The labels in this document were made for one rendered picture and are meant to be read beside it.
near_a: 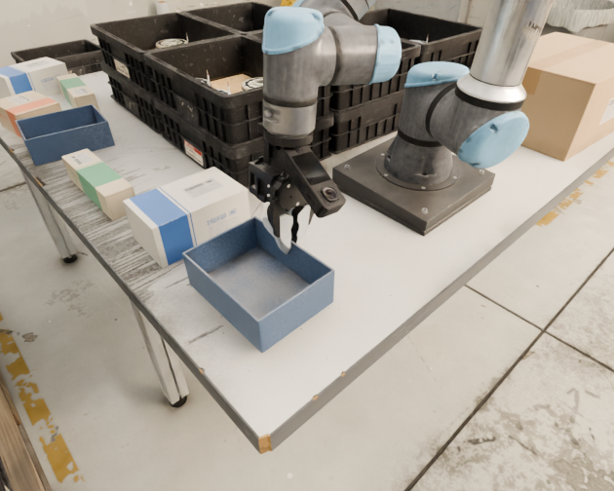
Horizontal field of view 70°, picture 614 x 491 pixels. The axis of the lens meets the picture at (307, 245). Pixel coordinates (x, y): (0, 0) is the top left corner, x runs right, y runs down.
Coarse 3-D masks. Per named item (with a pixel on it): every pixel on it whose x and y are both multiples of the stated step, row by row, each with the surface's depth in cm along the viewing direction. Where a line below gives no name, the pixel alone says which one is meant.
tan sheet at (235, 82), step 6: (228, 78) 124; (234, 78) 124; (240, 78) 124; (246, 78) 124; (216, 84) 120; (222, 84) 120; (234, 84) 120; (240, 84) 120; (234, 90) 117; (240, 90) 117
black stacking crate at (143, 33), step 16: (176, 16) 146; (112, 32) 136; (128, 32) 139; (144, 32) 142; (160, 32) 145; (176, 32) 149; (192, 32) 143; (208, 32) 135; (224, 32) 128; (112, 48) 127; (144, 48) 145; (112, 64) 131; (128, 64) 121; (144, 64) 113; (128, 80) 125; (144, 80) 116
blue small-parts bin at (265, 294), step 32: (256, 224) 78; (192, 256) 72; (224, 256) 77; (256, 256) 80; (288, 256) 75; (224, 288) 73; (256, 288) 73; (288, 288) 73; (320, 288) 66; (256, 320) 59; (288, 320) 64
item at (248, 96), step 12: (240, 36) 121; (180, 48) 112; (156, 60) 103; (168, 72) 100; (180, 72) 97; (180, 84) 97; (192, 84) 93; (204, 84) 91; (204, 96) 91; (216, 96) 86; (228, 96) 85; (240, 96) 86; (252, 96) 88; (228, 108) 86
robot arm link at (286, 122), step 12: (264, 108) 60; (276, 108) 58; (288, 108) 58; (300, 108) 58; (312, 108) 59; (264, 120) 61; (276, 120) 59; (288, 120) 59; (300, 120) 59; (312, 120) 60; (276, 132) 60; (288, 132) 60; (300, 132) 60
